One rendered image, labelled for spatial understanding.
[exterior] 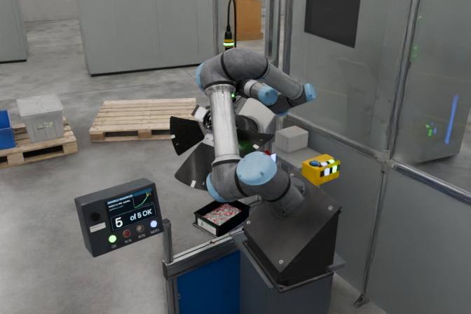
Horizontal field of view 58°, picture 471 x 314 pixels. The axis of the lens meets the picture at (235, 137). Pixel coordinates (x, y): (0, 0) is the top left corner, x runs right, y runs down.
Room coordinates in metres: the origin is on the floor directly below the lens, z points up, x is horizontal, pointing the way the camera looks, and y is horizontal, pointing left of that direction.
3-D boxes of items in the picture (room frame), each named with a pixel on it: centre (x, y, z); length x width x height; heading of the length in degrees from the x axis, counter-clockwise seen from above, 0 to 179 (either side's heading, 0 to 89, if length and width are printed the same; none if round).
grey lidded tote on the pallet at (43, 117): (4.30, 2.11, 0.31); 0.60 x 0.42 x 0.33; 29
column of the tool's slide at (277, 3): (2.62, -0.23, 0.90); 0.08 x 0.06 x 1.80; 69
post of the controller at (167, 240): (1.36, 0.27, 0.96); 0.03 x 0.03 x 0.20; 34
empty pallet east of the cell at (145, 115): (4.89, 1.08, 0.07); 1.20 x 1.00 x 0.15; 96
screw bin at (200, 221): (1.70, 0.06, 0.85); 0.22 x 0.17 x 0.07; 138
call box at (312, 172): (1.82, -0.41, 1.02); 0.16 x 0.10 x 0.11; 124
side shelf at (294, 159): (2.35, -0.36, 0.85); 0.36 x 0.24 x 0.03; 34
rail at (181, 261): (1.60, -0.09, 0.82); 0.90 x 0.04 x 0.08; 124
